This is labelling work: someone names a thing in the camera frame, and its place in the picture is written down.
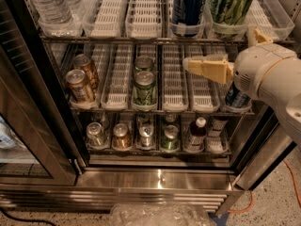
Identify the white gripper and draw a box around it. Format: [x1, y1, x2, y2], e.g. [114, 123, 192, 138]
[182, 26, 297, 100]

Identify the blue pepsi can top shelf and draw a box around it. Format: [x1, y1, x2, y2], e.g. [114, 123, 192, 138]
[170, 0, 206, 37]

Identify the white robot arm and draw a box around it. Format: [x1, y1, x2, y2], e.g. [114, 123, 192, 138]
[182, 28, 301, 145]

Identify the blue can middle shelf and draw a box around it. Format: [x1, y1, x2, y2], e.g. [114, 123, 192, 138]
[225, 83, 250, 108]

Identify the green can top shelf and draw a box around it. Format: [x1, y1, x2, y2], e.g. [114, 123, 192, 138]
[208, 0, 253, 40]

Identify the green can shelf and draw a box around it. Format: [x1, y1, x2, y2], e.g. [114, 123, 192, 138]
[134, 71, 155, 105]
[208, 0, 253, 40]
[134, 56, 154, 73]
[161, 125, 179, 151]

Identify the steel fridge door right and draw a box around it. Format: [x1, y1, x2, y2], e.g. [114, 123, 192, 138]
[234, 122, 297, 191]

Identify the green can rear middle shelf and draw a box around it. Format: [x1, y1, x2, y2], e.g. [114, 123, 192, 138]
[134, 56, 154, 73]

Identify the green can front middle shelf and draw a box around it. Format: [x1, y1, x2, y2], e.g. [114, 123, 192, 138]
[134, 71, 155, 105]

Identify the green can bottom shelf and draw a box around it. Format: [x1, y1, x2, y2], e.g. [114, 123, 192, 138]
[161, 125, 179, 151]

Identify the silver red can bottom shelf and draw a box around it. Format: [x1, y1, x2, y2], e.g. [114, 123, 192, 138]
[139, 124, 154, 147]

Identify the copper can bottom shelf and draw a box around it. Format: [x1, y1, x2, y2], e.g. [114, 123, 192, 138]
[113, 123, 131, 150]

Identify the steel fridge cabinet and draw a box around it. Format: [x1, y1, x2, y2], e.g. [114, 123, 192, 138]
[0, 0, 301, 218]

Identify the gold can rear middle shelf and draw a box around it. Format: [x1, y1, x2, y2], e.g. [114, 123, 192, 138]
[71, 54, 99, 93]

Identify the gold can shelf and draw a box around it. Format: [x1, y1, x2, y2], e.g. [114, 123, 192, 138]
[66, 69, 95, 103]
[71, 54, 99, 93]

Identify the gold can front middle shelf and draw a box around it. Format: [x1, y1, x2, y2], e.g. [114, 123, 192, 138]
[66, 69, 95, 103]

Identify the silver can bottom shelf left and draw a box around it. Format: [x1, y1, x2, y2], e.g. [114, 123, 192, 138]
[86, 122, 105, 147]

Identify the glass fridge door left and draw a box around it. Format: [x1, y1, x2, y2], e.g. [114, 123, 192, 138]
[0, 0, 76, 186]

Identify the dark bottle white label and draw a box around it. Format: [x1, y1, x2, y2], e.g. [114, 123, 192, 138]
[208, 116, 229, 137]

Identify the brown bottle white cap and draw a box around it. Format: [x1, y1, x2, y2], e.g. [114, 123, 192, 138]
[186, 117, 207, 151]

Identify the clear plastic bag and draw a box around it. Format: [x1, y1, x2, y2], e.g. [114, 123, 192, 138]
[109, 203, 216, 226]

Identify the clear water bottle front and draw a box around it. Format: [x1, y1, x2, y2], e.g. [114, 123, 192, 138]
[31, 0, 72, 24]

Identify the orange cable on floor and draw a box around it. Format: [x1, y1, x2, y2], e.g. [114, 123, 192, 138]
[227, 159, 301, 215]

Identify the black cable on floor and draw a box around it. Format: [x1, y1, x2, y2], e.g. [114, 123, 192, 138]
[0, 206, 58, 226]

